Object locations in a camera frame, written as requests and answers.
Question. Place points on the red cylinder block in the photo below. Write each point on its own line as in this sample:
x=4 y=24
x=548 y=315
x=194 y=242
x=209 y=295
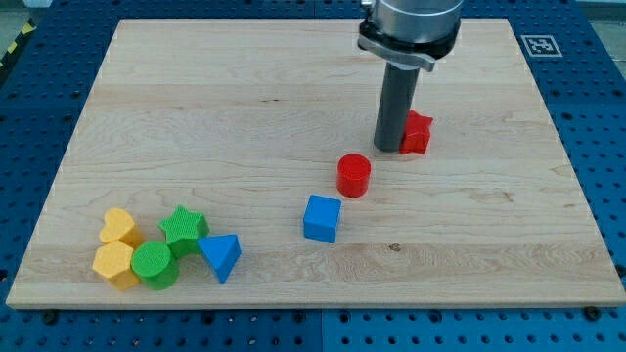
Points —
x=353 y=175

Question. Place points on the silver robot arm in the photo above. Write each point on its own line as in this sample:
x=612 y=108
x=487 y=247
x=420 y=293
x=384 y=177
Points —
x=410 y=34

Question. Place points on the red star block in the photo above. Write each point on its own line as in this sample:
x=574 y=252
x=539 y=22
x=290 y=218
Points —
x=417 y=134

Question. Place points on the green star block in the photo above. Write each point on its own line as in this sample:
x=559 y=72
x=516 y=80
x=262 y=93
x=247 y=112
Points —
x=182 y=229

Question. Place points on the blue cube block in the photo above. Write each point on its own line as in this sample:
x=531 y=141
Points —
x=321 y=218

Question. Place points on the wooden board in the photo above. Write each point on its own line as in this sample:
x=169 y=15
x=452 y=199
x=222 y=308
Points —
x=244 y=120

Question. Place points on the blue triangle block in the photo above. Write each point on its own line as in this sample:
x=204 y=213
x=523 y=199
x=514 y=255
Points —
x=221 y=253

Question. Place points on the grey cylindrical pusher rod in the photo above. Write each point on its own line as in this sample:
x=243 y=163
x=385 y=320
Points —
x=396 y=97

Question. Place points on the green cylinder block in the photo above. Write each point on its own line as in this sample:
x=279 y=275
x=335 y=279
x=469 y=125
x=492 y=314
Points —
x=155 y=265

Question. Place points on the yellow heart block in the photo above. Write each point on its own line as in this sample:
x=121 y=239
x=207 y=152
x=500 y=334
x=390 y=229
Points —
x=119 y=225

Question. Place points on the yellow hexagon block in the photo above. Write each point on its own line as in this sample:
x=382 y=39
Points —
x=112 y=262

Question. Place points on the black white fiducial tag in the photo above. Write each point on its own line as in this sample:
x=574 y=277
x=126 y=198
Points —
x=541 y=46

